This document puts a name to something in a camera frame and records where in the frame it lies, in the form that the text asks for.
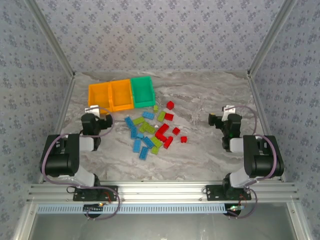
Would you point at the small green lego brick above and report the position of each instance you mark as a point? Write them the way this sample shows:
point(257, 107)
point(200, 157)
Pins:
point(155, 108)
point(155, 150)

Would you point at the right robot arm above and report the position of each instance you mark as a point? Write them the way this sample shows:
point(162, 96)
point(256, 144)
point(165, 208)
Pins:
point(262, 155)

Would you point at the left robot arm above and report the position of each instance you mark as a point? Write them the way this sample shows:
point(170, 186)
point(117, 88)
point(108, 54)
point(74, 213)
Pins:
point(60, 155)

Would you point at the orange plastic bin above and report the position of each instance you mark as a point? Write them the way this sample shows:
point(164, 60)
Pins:
point(98, 96)
point(121, 96)

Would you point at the small blue lego brick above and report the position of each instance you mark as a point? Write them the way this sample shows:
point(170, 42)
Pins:
point(140, 136)

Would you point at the green plastic bin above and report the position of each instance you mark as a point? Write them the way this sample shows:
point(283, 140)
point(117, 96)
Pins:
point(143, 92)

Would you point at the long red lego brick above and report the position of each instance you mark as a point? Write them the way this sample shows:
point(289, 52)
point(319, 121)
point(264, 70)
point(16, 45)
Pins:
point(162, 130)
point(168, 142)

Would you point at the small circuit board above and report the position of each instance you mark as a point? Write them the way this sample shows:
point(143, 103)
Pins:
point(93, 207)
point(233, 208)

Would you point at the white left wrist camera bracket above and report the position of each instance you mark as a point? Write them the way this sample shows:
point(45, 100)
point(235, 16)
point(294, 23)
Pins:
point(92, 110)

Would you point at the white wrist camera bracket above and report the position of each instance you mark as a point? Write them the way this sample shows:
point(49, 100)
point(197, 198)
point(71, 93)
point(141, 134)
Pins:
point(228, 110)
point(92, 110)

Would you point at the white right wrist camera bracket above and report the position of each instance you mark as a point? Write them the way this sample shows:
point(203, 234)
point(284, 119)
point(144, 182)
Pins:
point(228, 110)

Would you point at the aluminium side rail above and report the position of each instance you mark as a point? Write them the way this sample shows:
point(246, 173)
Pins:
point(257, 100)
point(65, 105)

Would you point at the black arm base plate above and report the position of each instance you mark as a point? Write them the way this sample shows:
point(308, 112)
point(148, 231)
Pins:
point(80, 196)
point(212, 192)

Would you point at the wide aluminium base rail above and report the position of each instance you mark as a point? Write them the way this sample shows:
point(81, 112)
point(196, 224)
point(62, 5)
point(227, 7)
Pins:
point(160, 192)

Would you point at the aluminium frame post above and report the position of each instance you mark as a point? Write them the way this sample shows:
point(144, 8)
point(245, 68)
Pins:
point(270, 37)
point(53, 37)

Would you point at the aluminium frame leg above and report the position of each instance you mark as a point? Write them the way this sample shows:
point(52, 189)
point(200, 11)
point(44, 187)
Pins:
point(297, 222)
point(23, 222)

